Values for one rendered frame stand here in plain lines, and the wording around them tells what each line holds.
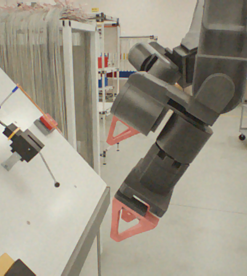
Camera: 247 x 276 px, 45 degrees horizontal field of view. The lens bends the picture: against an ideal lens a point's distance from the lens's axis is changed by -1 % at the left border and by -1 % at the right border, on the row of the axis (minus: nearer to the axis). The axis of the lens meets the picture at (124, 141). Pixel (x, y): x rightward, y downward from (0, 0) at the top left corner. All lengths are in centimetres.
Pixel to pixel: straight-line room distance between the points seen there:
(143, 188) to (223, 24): 22
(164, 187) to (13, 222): 35
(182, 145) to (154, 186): 7
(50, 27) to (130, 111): 109
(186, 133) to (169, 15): 852
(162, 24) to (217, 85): 855
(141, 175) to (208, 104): 13
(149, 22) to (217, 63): 860
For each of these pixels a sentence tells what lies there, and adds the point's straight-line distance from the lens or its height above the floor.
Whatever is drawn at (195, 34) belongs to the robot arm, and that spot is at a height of 134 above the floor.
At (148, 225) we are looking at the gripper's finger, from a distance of 40.
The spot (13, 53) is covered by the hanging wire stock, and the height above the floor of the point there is 130.
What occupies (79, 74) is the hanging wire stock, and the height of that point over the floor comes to 118.
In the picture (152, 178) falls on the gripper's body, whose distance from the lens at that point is 39.
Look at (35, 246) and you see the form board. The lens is 66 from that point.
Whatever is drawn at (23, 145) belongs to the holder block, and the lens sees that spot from 69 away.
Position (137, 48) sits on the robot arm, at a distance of 65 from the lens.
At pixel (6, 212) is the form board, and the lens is 65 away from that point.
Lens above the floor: 130
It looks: 17 degrees down
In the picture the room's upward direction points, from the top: straight up
